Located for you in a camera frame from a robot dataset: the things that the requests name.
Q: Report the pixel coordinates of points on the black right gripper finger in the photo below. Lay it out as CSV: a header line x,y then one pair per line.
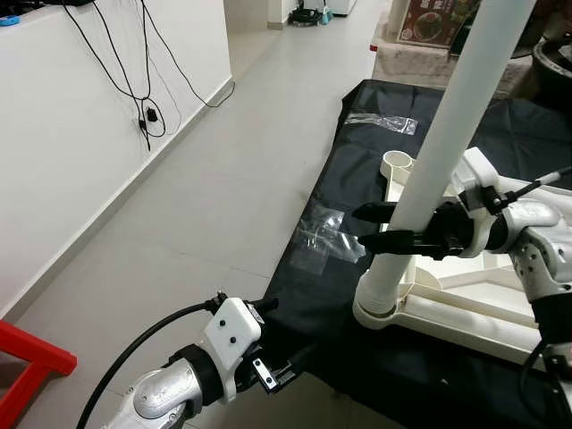
x,y
375,212
389,241

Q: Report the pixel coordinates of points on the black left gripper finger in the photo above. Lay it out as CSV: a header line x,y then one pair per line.
x,y
300,362
266,307

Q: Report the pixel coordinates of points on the white plastic table leg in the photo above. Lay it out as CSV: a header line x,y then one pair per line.
x,y
447,134

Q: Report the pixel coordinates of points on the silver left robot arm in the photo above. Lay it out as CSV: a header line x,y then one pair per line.
x,y
161,398

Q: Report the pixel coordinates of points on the clear tape patch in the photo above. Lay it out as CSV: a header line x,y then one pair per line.
x,y
326,237
380,123

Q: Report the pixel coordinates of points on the black tablecloth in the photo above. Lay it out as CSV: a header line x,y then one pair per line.
x,y
357,375

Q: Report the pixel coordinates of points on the white plastic table top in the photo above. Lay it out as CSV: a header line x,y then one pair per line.
x,y
483,326

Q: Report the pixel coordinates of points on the large black bowl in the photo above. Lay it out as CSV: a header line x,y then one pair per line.
x,y
554,76

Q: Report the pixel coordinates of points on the red framed poster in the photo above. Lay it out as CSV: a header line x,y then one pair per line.
x,y
429,22

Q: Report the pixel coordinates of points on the white appliance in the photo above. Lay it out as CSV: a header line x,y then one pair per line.
x,y
340,7

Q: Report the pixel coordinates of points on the small black floor appliance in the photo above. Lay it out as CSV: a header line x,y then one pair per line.
x,y
306,16

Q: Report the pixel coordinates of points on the black power adapter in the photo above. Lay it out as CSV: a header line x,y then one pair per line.
x,y
151,115

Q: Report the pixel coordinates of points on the red stool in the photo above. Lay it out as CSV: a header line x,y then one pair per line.
x,y
40,353

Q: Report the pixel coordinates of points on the glossy black bag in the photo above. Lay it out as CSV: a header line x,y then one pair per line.
x,y
547,25

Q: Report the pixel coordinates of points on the black electronic equipment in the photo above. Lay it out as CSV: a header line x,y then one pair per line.
x,y
45,4

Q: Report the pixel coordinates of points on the small blue object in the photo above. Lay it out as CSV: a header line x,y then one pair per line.
x,y
9,21

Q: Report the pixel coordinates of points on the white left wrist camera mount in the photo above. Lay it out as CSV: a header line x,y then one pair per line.
x,y
231,335

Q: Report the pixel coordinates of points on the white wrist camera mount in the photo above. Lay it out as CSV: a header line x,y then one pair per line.
x,y
474,170
231,335

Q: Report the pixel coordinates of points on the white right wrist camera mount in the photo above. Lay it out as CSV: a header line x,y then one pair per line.
x,y
474,170

